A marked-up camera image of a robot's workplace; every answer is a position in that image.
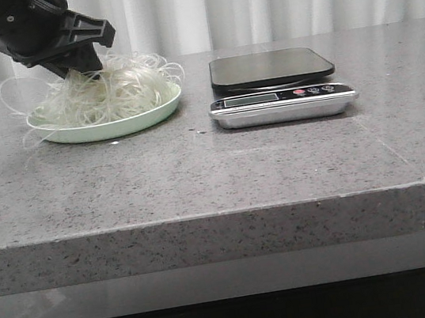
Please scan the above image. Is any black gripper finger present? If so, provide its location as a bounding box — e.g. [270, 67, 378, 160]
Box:
[40, 44, 103, 79]

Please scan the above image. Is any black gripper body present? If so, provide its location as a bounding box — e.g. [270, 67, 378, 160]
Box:
[0, 0, 116, 67]

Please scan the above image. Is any white vermicelli noodle bundle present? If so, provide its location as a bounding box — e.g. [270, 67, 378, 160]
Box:
[0, 52, 185, 129]

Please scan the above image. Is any light green round plate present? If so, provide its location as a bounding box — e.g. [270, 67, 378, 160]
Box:
[26, 82, 182, 144]

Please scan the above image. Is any black and silver kitchen scale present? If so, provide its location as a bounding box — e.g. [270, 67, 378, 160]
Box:
[209, 47, 359, 129]

